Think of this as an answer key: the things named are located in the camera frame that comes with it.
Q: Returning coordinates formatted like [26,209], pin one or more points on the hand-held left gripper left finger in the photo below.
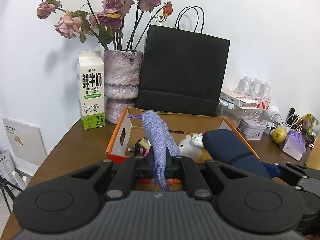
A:
[140,166]

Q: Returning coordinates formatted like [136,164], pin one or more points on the white printed tin box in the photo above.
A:
[251,130]

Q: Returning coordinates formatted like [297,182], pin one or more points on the black charger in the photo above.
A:
[291,113]

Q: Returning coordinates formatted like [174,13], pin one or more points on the black paper bag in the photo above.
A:
[182,72]

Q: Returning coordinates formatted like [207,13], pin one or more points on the dried rose bouquet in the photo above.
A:
[110,7]

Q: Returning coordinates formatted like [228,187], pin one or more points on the black tripod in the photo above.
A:
[5,192]

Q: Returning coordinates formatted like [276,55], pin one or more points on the clear water bottle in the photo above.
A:
[266,95]
[256,90]
[243,86]

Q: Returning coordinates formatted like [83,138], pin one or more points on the red orange cardboard box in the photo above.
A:
[120,140]

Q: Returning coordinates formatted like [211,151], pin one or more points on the green yellow snack packet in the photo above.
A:
[310,123]

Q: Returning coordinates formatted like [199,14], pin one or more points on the white green milk carton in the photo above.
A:
[91,92]

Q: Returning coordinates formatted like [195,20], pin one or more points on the yellow green apple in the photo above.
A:
[279,135]

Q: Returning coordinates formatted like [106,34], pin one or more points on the navy zipper case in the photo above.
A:
[230,147]

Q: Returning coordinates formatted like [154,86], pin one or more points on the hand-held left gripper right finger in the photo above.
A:
[182,166]

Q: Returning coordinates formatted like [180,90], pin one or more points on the white board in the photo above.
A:
[25,141]

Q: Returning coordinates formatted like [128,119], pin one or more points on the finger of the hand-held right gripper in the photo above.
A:
[271,170]

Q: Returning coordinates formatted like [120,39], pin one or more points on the flat white cardboard box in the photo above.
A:
[237,97]

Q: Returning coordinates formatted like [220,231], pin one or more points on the purple mottled vase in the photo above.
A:
[122,77]

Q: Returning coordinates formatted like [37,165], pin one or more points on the white yellow plush sheep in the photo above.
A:
[190,150]

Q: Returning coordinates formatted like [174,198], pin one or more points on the clear container of seeds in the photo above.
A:
[228,116]

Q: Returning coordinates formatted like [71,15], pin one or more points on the purple plastic bag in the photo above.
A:
[295,146]

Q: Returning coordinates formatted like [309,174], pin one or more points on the small white fan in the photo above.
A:
[272,111]

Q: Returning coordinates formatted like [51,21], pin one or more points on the purple knitted pouch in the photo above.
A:
[156,135]

